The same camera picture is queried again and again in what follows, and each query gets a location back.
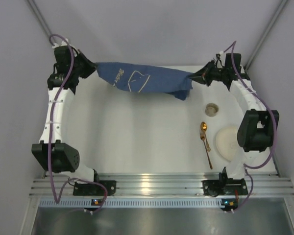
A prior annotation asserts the small beige cup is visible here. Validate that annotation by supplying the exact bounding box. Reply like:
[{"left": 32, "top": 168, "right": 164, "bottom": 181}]
[{"left": 205, "top": 103, "right": 219, "bottom": 117}]

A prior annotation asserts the blue cloth placemat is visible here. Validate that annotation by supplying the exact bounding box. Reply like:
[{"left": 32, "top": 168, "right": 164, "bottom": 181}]
[{"left": 97, "top": 62, "right": 193, "bottom": 100}]

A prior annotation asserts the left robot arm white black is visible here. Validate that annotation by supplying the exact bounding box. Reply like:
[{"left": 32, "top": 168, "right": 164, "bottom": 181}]
[{"left": 31, "top": 46, "right": 99, "bottom": 182}]

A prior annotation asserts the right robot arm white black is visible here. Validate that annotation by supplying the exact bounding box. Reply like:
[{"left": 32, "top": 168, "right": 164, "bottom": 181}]
[{"left": 189, "top": 53, "right": 279, "bottom": 179}]

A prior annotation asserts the copper spoon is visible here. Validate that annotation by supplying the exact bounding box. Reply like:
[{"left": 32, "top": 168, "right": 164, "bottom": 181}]
[{"left": 199, "top": 121, "right": 213, "bottom": 170}]

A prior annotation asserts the copper fork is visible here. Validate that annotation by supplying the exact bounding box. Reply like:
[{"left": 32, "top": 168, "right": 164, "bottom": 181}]
[{"left": 200, "top": 130, "right": 211, "bottom": 152}]

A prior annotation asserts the white paper plate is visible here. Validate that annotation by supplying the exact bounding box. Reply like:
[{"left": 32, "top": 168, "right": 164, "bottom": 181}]
[{"left": 215, "top": 125, "right": 240, "bottom": 162}]

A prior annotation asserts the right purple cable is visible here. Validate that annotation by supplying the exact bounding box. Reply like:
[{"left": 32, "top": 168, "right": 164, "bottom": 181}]
[{"left": 218, "top": 40, "right": 278, "bottom": 212}]

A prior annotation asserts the purple cable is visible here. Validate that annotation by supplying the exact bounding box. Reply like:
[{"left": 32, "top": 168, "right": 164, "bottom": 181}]
[
  {"left": 48, "top": 33, "right": 108, "bottom": 213},
  {"left": 218, "top": 40, "right": 278, "bottom": 212}
]

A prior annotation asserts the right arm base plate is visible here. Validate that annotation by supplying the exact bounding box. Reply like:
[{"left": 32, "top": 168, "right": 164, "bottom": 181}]
[{"left": 202, "top": 179, "right": 248, "bottom": 197}]

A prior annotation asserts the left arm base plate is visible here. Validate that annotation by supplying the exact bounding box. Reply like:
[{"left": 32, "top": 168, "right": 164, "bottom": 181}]
[{"left": 73, "top": 180, "right": 117, "bottom": 196}]

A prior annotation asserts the aluminium frame rail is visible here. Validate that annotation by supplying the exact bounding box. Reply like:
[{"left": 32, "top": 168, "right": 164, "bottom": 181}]
[{"left": 28, "top": 172, "right": 294, "bottom": 198}]

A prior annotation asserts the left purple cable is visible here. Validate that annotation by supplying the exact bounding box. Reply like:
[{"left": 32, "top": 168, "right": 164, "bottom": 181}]
[{"left": 48, "top": 33, "right": 108, "bottom": 213}]

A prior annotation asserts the slotted cable duct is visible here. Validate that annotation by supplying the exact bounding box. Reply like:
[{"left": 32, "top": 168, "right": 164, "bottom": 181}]
[{"left": 39, "top": 198, "right": 237, "bottom": 209}]

